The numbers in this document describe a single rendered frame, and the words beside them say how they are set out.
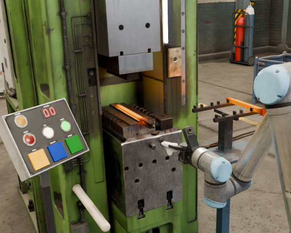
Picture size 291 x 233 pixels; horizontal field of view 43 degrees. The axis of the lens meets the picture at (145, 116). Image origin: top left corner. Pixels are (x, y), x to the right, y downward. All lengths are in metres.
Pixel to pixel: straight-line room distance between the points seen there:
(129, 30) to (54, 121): 0.59
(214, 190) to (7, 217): 2.11
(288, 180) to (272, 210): 1.94
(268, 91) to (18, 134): 1.01
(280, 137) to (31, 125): 1.02
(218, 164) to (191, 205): 1.22
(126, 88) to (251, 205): 1.45
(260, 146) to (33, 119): 0.96
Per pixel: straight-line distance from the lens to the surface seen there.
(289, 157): 1.26
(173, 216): 2.36
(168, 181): 2.21
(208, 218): 3.02
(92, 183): 2.22
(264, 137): 1.48
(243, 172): 1.60
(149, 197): 2.19
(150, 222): 2.28
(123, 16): 1.92
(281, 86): 1.19
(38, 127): 1.70
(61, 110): 1.79
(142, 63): 1.98
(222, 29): 10.26
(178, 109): 2.33
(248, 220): 3.05
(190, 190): 2.62
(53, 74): 1.97
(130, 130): 2.03
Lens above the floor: 1.64
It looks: 18 degrees down
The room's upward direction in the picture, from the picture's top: 2 degrees counter-clockwise
